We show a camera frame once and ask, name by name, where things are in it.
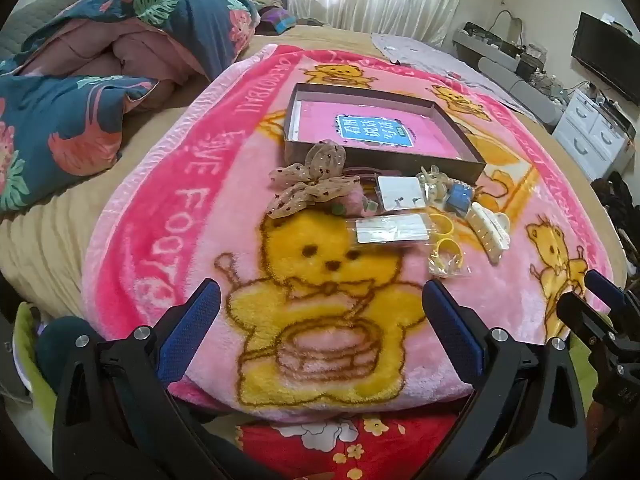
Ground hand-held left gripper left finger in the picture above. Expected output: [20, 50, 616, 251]
[52, 277, 281, 480]

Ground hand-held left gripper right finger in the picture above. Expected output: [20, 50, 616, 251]
[400, 279, 588, 480]

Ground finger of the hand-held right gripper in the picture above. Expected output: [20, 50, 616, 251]
[556, 291, 622, 357]
[585, 268, 640, 322]

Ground yellow rings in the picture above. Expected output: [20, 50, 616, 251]
[426, 211, 475, 279]

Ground white hair claw clip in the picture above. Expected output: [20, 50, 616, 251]
[466, 201, 512, 264]

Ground clear packet with white card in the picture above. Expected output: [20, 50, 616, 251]
[354, 214, 433, 248]

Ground small blue box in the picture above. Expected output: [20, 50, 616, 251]
[446, 184, 473, 211]

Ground beige dotted bow hair tie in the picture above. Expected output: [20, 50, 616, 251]
[266, 141, 361, 219]

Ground grey shallow cardboard box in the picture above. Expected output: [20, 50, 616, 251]
[283, 83, 487, 187]

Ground dark clothes pile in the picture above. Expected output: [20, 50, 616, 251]
[592, 172, 638, 241]

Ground pink bear printed blanket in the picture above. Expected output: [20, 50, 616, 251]
[82, 44, 613, 423]

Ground red floral cloth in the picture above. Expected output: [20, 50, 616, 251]
[235, 410, 461, 480]

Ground white earring card in bag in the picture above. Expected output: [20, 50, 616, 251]
[376, 175, 428, 212]

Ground clear plastic hair claw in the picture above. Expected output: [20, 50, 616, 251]
[416, 164, 448, 201]

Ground white drawer cabinet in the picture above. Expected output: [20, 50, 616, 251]
[552, 89, 636, 181]

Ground green cloth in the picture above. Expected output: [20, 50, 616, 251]
[12, 302, 58, 411]

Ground tan bed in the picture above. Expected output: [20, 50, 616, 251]
[0, 25, 628, 321]

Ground dark maroon hair clip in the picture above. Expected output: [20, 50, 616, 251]
[345, 169, 386, 184]

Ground black flat television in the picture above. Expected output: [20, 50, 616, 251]
[571, 11, 640, 106]

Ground grey shelf unit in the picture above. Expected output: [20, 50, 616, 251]
[452, 27, 566, 126]

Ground dark blue floral quilt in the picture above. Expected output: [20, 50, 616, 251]
[0, 0, 261, 211]

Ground pink book with blue label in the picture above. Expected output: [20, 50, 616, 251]
[292, 100, 473, 159]

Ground cluttered electronic devices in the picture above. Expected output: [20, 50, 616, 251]
[464, 20, 551, 68]

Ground lilac cloth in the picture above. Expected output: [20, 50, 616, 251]
[372, 32, 541, 121]

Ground purple striped cloth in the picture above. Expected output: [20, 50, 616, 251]
[257, 6, 297, 36]

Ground grey padded headboard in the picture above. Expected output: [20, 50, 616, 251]
[0, 0, 101, 56]

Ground pink floral hair tie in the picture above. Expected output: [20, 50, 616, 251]
[327, 187, 374, 218]

